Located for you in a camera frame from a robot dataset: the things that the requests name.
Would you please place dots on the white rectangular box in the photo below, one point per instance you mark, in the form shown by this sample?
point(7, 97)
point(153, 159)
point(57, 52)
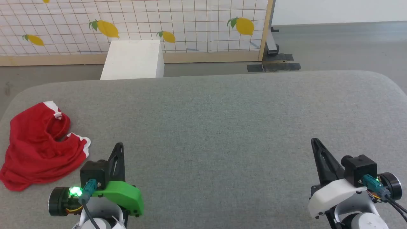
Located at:
point(133, 60)

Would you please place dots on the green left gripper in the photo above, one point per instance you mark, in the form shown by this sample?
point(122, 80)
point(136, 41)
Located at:
point(124, 195)

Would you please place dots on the large black base plate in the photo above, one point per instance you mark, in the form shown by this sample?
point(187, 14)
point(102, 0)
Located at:
point(279, 65)

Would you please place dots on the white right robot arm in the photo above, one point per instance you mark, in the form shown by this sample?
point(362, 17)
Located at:
point(365, 222)

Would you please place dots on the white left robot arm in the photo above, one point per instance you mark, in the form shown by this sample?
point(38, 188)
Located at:
point(105, 212)

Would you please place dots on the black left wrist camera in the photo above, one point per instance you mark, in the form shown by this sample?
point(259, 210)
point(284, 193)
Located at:
point(93, 171)

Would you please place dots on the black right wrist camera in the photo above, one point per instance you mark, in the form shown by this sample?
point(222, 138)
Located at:
point(361, 168)

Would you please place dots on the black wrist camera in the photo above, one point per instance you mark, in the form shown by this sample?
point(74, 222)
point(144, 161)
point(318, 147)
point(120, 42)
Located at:
point(93, 171)
point(361, 168)

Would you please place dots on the lemon print partition panel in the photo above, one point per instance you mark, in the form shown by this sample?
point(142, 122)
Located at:
point(190, 25)

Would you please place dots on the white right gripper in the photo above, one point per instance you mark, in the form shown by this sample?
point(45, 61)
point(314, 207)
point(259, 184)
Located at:
point(334, 195)

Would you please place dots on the grey fabric sofa cushion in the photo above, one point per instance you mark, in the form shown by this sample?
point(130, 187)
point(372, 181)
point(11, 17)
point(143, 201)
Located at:
point(222, 143)

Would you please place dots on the small black floor plate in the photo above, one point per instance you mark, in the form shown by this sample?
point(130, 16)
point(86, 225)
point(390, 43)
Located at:
point(255, 68)

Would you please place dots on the red white-trimmed cloth garment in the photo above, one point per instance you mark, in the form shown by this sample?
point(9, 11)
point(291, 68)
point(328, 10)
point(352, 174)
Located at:
point(35, 149)

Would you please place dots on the metal partition leg with caster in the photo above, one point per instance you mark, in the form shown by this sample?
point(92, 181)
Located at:
point(272, 43)

